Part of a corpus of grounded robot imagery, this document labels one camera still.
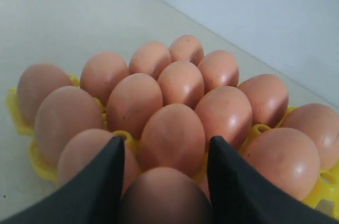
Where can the yellow plastic egg tray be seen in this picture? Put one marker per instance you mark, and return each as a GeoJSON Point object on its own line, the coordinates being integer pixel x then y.
{"type": "Point", "coordinates": [324, 196]}

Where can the brown egg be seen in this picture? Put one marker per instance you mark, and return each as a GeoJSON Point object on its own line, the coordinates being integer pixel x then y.
{"type": "Point", "coordinates": [219, 68]}
{"type": "Point", "coordinates": [132, 102]}
{"type": "Point", "coordinates": [82, 149]}
{"type": "Point", "coordinates": [225, 111]}
{"type": "Point", "coordinates": [101, 73]}
{"type": "Point", "coordinates": [173, 137]}
{"type": "Point", "coordinates": [35, 84]}
{"type": "Point", "coordinates": [186, 47]}
{"type": "Point", "coordinates": [151, 58]}
{"type": "Point", "coordinates": [268, 96]}
{"type": "Point", "coordinates": [181, 82]}
{"type": "Point", "coordinates": [320, 123]}
{"type": "Point", "coordinates": [63, 114]}
{"type": "Point", "coordinates": [287, 158]}
{"type": "Point", "coordinates": [164, 195]}
{"type": "Point", "coordinates": [203, 185]}

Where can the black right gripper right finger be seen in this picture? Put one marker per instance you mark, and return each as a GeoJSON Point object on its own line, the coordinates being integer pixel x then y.
{"type": "Point", "coordinates": [239, 194]}

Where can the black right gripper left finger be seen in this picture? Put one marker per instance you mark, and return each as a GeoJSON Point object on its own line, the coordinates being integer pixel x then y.
{"type": "Point", "coordinates": [92, 196]}

